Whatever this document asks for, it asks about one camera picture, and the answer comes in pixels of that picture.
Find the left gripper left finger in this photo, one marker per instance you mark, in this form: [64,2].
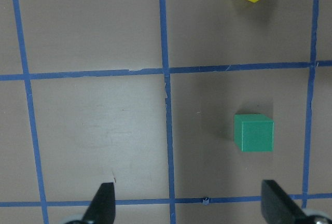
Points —
[102,208]

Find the green wooden block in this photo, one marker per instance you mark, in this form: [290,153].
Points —
[253,132]

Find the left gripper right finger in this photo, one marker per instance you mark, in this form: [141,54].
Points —
[277,207]

